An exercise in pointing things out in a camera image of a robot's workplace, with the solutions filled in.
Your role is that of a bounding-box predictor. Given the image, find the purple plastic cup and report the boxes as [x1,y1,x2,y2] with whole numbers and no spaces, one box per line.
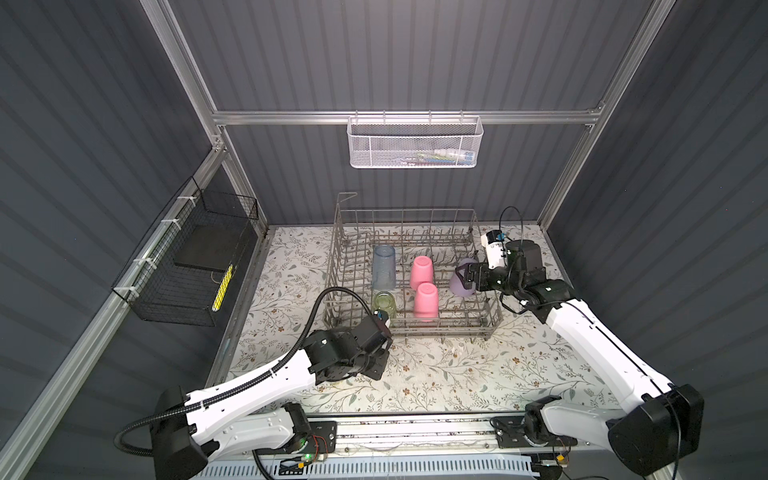
[449,258,477,298]

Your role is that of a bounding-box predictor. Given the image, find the green transparent cup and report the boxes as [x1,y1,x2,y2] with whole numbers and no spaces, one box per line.
[372,291,397,320]

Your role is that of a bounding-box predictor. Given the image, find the pink plastic cup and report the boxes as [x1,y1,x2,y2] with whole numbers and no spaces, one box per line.
[409,255,434,290]
[413,282,439,319]

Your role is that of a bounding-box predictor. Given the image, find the blue transparent cup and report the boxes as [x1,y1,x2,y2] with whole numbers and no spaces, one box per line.
[372,245,396,291]

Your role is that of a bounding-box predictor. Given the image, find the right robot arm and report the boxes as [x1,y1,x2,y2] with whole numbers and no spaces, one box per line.
[455,230,705,476]

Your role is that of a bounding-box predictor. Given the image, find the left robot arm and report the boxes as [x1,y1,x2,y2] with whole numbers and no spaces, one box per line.
[113,286,393,479]

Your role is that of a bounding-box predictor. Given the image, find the floral table mat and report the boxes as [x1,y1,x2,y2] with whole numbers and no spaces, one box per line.
[224,226,617,413]

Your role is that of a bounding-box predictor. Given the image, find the items in white basket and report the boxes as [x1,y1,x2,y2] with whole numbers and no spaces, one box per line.
[398,149,476,168]

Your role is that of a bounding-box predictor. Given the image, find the yellow brush in basket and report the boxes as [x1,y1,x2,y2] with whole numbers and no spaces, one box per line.
[211,264,235,312]

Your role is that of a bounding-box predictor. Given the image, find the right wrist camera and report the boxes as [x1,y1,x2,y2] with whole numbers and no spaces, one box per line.
[481,229,508,270]

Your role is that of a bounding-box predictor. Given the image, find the grey wire dish rack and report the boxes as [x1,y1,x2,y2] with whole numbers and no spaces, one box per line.
[326,192,502,339]

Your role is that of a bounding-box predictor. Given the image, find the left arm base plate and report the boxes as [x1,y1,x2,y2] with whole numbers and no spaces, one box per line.
[257,420,338,455]

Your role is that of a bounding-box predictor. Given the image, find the aluminium mounting rail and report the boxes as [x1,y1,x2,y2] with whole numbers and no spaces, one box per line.
[196,403,612,462]

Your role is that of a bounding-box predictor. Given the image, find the white mesh wall basket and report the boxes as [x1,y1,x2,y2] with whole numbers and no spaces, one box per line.
[346,115,484,169]

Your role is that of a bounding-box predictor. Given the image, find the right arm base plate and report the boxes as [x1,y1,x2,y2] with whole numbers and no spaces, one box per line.
[490,414,578,449]

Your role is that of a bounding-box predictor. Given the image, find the black wire wall basket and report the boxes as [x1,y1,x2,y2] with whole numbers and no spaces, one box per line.
[113,181,261,327]

